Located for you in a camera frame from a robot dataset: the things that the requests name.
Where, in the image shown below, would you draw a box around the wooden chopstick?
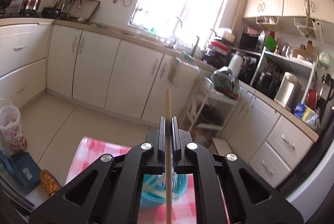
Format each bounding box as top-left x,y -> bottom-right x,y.
141,175 -> 181,201
165,88 -> 172,224

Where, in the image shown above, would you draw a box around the cream kitchen base cabinets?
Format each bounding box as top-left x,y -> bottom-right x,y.
1,18 -> 319,186

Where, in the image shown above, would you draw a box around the teal perforated plastic basket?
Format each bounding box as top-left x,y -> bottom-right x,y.
140,173 -> 188,209

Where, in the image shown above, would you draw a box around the white board on floor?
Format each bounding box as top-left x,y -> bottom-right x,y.
212,138 -> 232,156

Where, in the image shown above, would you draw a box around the pink checkered tablecloth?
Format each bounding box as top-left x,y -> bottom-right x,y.
62,131 -> 229,223

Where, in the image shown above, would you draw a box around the blue cardboard box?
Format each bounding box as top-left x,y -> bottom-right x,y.
5,152 -> 41,194

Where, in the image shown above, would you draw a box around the white trolley shelf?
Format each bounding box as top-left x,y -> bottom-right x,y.
180,77 -> 238,137

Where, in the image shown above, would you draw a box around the floral lined trash bin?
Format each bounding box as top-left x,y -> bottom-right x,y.
1,98 -> 28,153

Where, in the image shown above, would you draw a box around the bag of green vegetables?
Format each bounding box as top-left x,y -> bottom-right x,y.
210,66 -> 240,99

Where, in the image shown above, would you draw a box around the white thermos jug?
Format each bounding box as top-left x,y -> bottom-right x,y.
228,51 -> 244,76

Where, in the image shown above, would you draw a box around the black frying pan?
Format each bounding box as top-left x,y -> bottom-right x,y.
41,7 -> 62,19

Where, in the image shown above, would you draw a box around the metal kettle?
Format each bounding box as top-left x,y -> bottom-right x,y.
19,0 -> 41,16

